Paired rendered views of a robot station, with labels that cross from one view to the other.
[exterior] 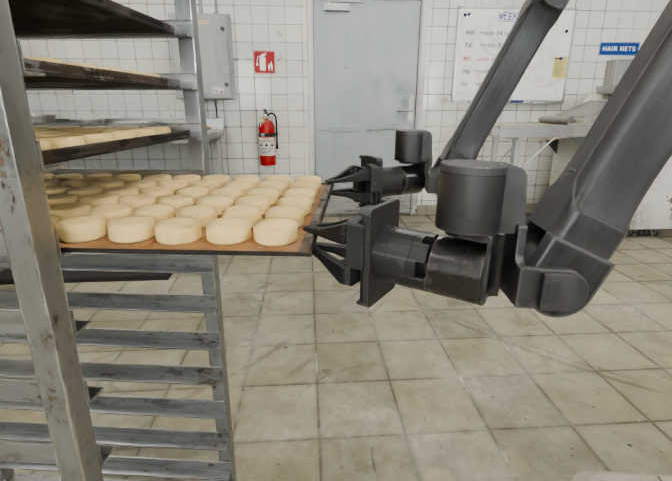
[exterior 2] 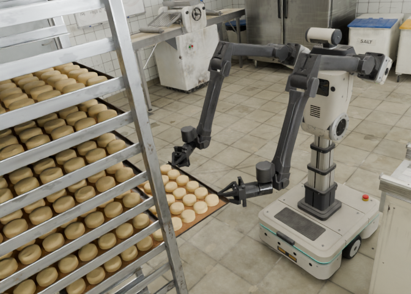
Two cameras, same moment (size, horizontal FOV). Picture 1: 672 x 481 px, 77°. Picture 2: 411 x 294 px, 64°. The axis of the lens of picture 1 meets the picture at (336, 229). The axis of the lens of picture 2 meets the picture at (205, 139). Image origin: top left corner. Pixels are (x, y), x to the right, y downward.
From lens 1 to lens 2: 0.95 m
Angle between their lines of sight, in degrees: 38
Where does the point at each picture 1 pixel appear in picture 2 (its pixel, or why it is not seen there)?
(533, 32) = (219, 83)
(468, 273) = (270, 189)
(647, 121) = (289, 145)
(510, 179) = (271, 166)
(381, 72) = not seen: hidden behind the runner
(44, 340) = (180, 268)
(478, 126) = (210, 119)
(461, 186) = (265, 173)
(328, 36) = not seen: outside the picture
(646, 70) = (287, 135)
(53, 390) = (181, 280)
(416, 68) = not seen: hidden behind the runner
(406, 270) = (255, 194)
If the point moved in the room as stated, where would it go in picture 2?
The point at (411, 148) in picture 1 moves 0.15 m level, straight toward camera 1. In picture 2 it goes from (191, 136) to (208, 148)
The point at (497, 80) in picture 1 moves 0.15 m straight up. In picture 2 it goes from (212, 102) to (208, 71)
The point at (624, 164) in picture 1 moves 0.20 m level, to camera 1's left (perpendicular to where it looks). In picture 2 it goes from (287, 154) to (253, 179)
